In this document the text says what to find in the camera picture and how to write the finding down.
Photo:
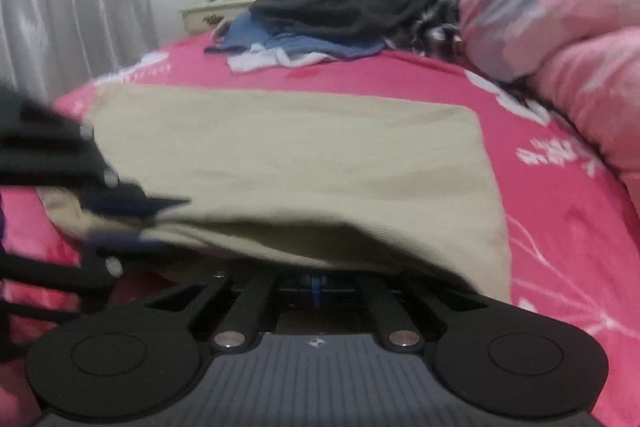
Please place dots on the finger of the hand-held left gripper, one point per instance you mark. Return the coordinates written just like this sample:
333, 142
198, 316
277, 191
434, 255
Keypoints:
110, 243
120, 204

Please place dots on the blue denim garment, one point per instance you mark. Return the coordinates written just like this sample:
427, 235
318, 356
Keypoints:
250, 32

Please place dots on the cream nightstand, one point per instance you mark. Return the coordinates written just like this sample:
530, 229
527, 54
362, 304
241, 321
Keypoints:
210, 17

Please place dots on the beige pants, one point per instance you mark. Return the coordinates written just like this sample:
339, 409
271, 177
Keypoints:
300, 157

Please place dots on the black and white patterned garment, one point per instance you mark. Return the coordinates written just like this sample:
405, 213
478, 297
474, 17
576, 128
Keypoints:
435, 27

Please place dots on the pink quilt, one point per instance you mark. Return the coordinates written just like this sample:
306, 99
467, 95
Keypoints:
575, 32

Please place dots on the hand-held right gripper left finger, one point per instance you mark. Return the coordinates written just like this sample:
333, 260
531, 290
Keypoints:
245, 312

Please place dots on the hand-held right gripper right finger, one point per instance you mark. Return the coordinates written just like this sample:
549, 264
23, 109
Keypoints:
385, 312

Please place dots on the pink floral bed sheet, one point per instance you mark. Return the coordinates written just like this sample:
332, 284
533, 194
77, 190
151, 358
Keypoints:
550, 232

